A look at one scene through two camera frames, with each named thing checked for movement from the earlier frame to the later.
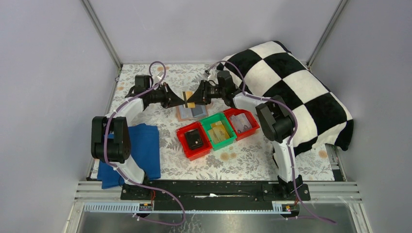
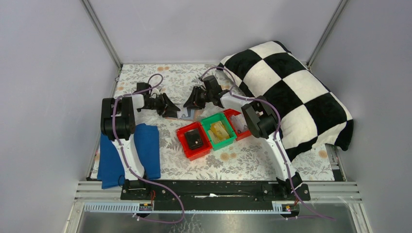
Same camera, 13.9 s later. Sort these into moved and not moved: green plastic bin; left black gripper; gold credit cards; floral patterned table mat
Moved: left black gripper
Not moved: green plastic bin; floral patterned table mat; gold credit cards
